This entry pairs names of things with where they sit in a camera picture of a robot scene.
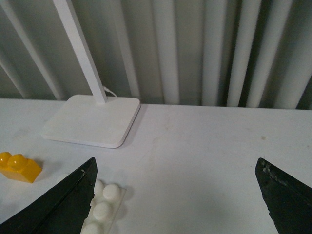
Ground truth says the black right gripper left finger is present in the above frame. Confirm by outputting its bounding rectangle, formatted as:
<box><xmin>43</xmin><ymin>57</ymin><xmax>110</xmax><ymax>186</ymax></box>
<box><xmin>0</xmin><ymin>157</ymin><xmax>98</xmax><ymax>234</ymax></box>

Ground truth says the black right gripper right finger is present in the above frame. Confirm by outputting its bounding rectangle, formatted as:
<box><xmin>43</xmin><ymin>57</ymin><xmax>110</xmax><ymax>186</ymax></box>
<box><xmin>255</xmin><ymin>158</ymin><xmax>312</xmax><ymax>234</ymax></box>

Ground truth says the white studded base plate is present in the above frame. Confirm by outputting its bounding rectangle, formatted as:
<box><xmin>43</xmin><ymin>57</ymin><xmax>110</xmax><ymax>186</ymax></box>
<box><xmin>80</xmin><ymin>180</ymin><xmax>126</xmax><ymax>234</ymax></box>

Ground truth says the yellow two-stud toy block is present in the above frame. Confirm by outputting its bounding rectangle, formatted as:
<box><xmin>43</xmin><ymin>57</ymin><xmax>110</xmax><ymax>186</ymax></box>
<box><xmin>0</xmin><ymin>152</ymin><xmax>42</xmax><ymax>183</ymax></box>

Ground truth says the white desk lamp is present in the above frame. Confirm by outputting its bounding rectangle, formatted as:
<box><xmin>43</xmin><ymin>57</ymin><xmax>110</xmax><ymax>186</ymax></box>
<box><xmin>41</xmin><ymin>0</ymin><xmax>140</xmax><ymax>148</ymax></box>

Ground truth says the grey pleated curtain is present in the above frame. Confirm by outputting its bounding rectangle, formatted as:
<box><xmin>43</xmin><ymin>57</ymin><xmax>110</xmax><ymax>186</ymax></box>
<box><xmin>0</xmin><ymin>0</ymin><xmax>312</xmax><ymax>110</ymax></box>

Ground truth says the white lamp power cable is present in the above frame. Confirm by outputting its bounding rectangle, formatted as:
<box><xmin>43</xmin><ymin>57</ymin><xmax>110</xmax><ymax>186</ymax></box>
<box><xmin>103</xmin><ymin>86</ymin><xmax>117</xmax><ymax>97</ymax></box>

